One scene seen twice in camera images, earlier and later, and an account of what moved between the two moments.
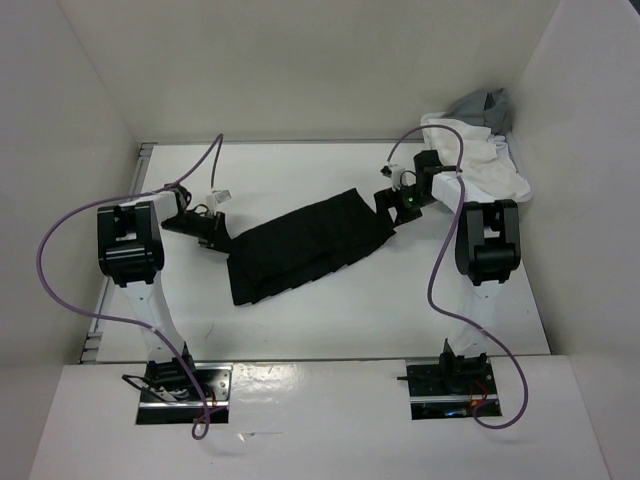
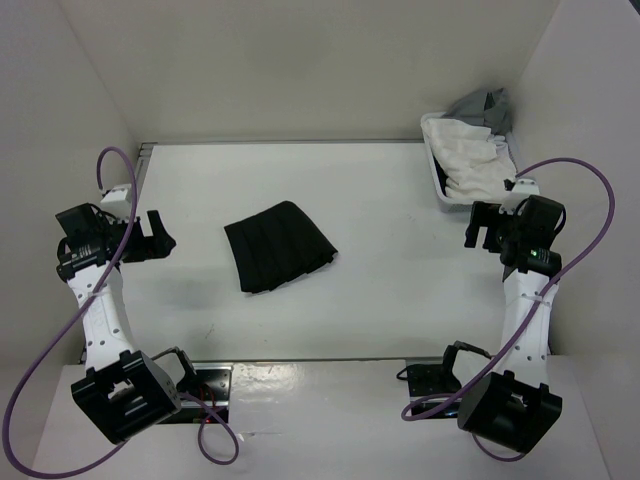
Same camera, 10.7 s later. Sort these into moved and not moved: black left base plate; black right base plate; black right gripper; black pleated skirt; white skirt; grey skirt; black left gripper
Moved: black pleated skirt; black right gripper; black left gripper
Not moved: grey skirt; white skirt; black left base plate; black right base plate
